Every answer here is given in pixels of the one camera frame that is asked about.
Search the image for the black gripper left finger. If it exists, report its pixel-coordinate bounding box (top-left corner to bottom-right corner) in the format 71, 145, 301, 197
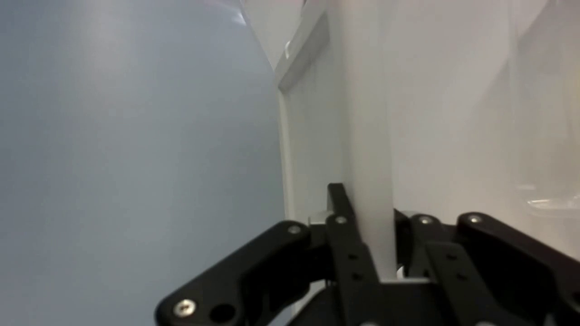
154, 183, 384, 326

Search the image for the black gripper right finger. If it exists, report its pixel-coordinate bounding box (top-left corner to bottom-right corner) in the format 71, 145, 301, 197
393, 208, 580, 326

